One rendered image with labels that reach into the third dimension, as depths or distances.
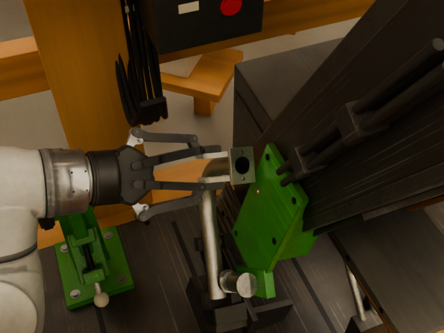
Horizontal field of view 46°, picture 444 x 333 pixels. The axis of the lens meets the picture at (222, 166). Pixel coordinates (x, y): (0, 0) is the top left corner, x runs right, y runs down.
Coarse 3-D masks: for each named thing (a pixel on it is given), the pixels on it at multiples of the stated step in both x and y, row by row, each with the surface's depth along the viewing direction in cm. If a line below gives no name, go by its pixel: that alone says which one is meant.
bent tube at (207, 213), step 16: (224, 160) 81; (240, 160) 81; (240, 176) 78; (208, 192) 89; (208, 208) 90; (208, 224) 90; (208, 240) 90; (208, 256) 90; (208, 272) 90; (208, 288) 90
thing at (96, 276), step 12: (84, 216) 93; (72, 240) 92; (84, 240) 92; (96, 240) 96; (72, 252) 95; (84, 252) 93; (96, 252) 96; (84, 264) 96; (96, 264) 96; (84, 276) 93; (96, 276) 93
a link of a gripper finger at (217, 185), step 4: (208, 184) 77; (212, 184) 78; (216, 184) 78; (220, 184) 78; (208, 188) 77; (212, 188) 78; (216, 188) 78; (220, 188) 78; (192, 192) 77; (196, 192) 76; (200, 192) 77; (192, 196) 77
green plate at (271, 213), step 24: (264, 168) 78; (264, 192) 78; (288, 192) 72; (240, 216) 86; (264, 216) 79; (288, 216) 73; (240, 240) 87; (264, 240) 80; (288, 240) 78; (312, 240) 81; (264, 264) 80
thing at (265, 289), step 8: (240, 272) 87; (248, 272) 85; (256, 272) 82; (264, 272) 80; (272, 272) 81; (264, 280) 80; (272, 280) 81; (264, 288) 80; (272, 288) 81; (256, 296) 83; (264, 296) 81; (272, 296) 81
